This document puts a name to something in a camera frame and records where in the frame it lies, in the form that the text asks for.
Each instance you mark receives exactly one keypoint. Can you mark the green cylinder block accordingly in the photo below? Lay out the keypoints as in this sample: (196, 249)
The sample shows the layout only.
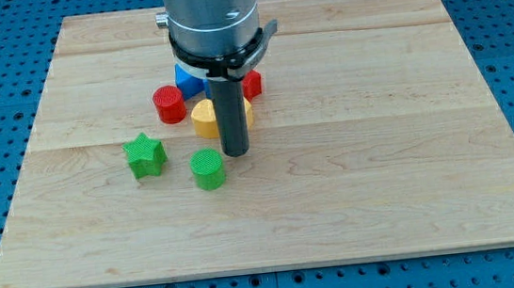
(207, 168)

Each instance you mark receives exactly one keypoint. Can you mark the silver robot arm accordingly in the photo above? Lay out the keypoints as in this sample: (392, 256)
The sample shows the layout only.
(212, 27)

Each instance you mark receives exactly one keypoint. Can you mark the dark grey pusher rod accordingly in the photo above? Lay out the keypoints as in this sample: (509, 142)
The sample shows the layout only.
(229, 106)

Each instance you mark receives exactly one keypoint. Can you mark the yellow heart block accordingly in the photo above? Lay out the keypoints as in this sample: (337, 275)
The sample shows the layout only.
(204, 119)

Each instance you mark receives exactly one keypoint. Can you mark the blue triangle block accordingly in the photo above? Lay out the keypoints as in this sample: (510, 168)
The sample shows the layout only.
(188, 84)

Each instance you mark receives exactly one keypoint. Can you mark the red cylinder block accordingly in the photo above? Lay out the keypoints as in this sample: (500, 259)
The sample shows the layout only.
(169, 104)

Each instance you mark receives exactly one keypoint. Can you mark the green star block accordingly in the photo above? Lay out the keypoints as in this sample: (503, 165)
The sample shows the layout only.
(145, 156)

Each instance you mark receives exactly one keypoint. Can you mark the wooden board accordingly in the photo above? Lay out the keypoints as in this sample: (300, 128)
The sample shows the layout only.
(375, 138)

